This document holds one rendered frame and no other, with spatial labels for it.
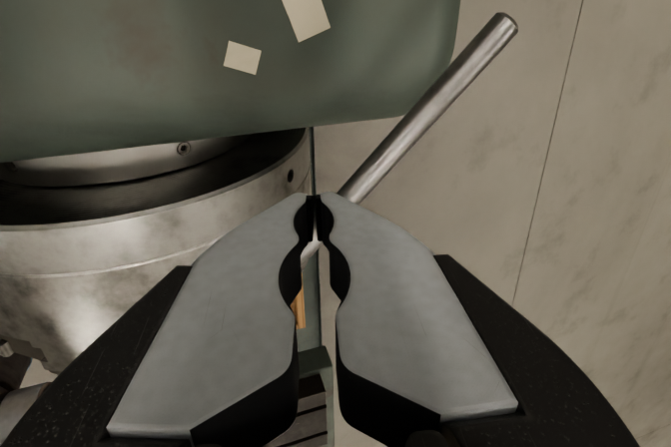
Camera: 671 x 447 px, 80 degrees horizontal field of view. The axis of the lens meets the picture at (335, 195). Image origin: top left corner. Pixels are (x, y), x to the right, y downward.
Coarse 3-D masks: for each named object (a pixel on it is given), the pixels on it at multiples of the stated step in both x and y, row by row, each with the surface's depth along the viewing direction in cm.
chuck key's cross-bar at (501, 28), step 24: (504, 24) 16; (480, 48) 16; (456, 72) 17; (480, 72) 17; (432, 96) 17; (456, 96) 17; (408, 120) 18; (432, 120) 18; (384, 144) 18; (408, 144) 18; (360, 168) 19; (384, 168) 18; (360, 192) 19
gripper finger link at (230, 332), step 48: (240, 240) 10; (288, 240) 10; (192, 288) 9; (240, 288) 9; (288, 288) 10; (192, 336) 7; (240, 336) 7; (288, 336) 7; (144, 384) 7; (192, 384) 7; (240, 384) 7; (288, 384) 7; (144, 432) 6; (192, 432) 6; (240, 432) 7
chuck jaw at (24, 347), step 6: (0, 336) 30; (6, 336) 29; (12, 342) 30; (18, 342) 29; (24, 342) 29; (12, 348) 30; (18, 348) 30; (24, 348) 30; (30, 348) 29; (36, 348) 29; (24, 354) 30; (30, 354) 30; (36, 354) 29; (42, 354) 29; (54, 372) 33; (60, 372) 33
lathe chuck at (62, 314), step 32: (192, 256) 27; (0, 288) 25; (32, 288) 25; (64, 288) 25; (96, 288) 25; (128, 288) 26; (0, 320) 27; (32, 320) 26; (64, 320) 26; (96, 320) 26; (0, 352) 30; (64, 352) 28
